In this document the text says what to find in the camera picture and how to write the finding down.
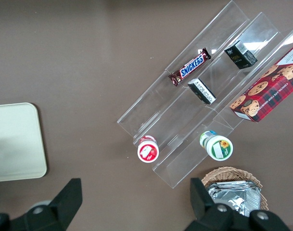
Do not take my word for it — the red lid yogurt cup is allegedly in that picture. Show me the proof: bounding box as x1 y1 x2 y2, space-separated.
137 135 160 163

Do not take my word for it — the red plaid cookie box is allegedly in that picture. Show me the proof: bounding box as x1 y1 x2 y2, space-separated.
229 40 293 124

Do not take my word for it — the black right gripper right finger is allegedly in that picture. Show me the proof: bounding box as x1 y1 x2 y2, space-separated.
184 177 293 231

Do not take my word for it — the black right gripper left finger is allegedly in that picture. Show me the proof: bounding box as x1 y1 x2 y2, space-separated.
0 178 83 231

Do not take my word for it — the beige rectangular tray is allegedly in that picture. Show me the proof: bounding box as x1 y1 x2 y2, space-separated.
0 102 48 183

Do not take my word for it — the light wicker basket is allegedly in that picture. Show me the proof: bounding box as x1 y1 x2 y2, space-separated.
201 166 270 212

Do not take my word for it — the small black box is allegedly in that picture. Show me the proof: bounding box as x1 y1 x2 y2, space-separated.
224 39 258 70
187 77 217 105

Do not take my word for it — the green lid yogurt cup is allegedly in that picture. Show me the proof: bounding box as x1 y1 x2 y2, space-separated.
199 129 234 161

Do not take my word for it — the clear acrylic stepped shelf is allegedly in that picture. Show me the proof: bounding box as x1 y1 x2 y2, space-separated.
116 0 293 189

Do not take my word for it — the Snickers chocolate bar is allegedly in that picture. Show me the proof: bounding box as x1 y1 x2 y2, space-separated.
168 47 212 87

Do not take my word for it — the stack of foil containers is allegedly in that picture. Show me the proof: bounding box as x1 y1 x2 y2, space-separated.
206 180 262 218

